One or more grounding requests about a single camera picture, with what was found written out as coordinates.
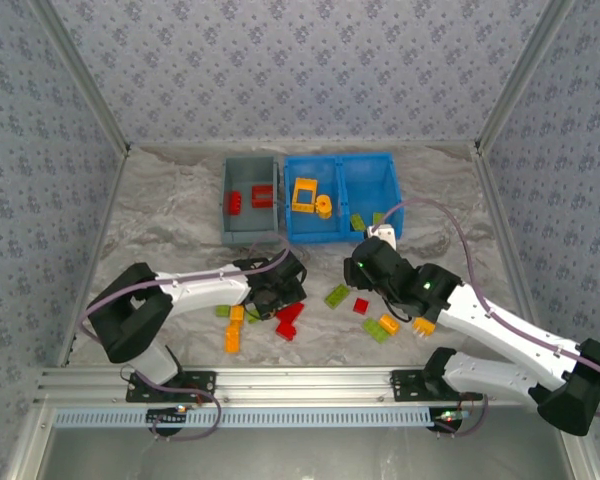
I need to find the long orange lego brick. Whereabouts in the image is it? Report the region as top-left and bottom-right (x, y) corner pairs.
(223, 319), (243, 354)

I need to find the yellow lego window frame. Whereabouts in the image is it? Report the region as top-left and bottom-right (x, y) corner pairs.
(291, 178), (319, 213)

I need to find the grey plastic bin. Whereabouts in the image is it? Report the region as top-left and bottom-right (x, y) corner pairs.
(220, 155), (281, 246)

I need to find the blue plastic bin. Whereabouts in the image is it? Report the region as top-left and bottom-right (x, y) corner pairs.
(283, 154), (345, 245)
(338, 152), (405, 240)

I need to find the small led circuit board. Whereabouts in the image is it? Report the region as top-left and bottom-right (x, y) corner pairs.
(431, 407), (470, 432)
(146, 406), (189, 427)

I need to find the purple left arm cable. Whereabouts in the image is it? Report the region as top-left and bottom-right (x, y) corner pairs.
(81, 238), (301, 444)

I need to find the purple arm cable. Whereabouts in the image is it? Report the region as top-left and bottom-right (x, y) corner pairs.
(81, 238), (301, 444)
(372, 198), (600, 419)

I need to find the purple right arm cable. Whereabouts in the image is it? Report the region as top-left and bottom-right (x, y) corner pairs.
(372, 198), (600, 419)

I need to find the wide aluminium mounting rail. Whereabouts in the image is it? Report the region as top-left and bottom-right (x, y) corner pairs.
(34, 367), (549, 407)

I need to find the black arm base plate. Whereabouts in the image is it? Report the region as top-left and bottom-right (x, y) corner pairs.
(390, 369), (484, 403)
(125, 370), (217, 404)

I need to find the aluminium side rail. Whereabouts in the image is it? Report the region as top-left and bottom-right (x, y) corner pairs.
(472, 143), (521, 311)
(58, 148), (130, 367)

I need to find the light blue slotted cable duct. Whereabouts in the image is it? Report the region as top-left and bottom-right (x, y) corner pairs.
(53, 407), (439, 429)

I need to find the aluminium frame post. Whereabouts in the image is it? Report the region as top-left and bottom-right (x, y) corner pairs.
(473, 0), (576, 152)
(29, 0), (132, 154)

